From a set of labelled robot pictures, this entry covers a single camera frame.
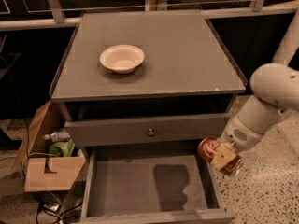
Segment grey wooden drawer cabinet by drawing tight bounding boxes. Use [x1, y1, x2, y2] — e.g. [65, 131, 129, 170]
[49, 9, 249, 154]

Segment white slanted post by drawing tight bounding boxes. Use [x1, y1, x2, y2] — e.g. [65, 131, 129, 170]
[272, 9, 299, 65]

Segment black floor cables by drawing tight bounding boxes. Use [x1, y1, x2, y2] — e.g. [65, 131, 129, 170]
[34, 191, 83, 224]

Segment metal window railing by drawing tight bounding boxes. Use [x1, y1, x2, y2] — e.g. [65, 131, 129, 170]
[0, 0, 299, 32]

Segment white paper bowl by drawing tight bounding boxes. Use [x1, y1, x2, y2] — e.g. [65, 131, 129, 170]
[99, 45, 145, 74]

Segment round metal drawer knob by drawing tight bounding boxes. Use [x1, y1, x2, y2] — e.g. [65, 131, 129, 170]
[148, 128, 155, 137]

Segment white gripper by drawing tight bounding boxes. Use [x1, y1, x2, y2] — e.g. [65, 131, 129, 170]
[210, 115, 265, 171]

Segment clear plastic bottle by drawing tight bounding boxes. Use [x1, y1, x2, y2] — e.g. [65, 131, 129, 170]
[44, 132, 71, 142]

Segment red coke can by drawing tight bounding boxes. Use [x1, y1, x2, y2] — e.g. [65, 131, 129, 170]
[197, 138, 244, 176]

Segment green plastic bag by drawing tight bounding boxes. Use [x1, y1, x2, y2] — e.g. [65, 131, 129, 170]
[49, 139, 75, 157]

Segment open grey middle drawer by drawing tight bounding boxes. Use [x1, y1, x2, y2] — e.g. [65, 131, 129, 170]
[80, 141, 235, 224]

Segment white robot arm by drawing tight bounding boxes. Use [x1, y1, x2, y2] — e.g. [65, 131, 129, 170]
[211, 63, 299, 170]

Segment brown cardboard box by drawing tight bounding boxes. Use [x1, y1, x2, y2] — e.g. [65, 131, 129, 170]
[14, 101, 86, 192]

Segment grey top drawer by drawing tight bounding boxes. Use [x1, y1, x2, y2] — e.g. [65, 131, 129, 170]
[65, 113, 230, 147]

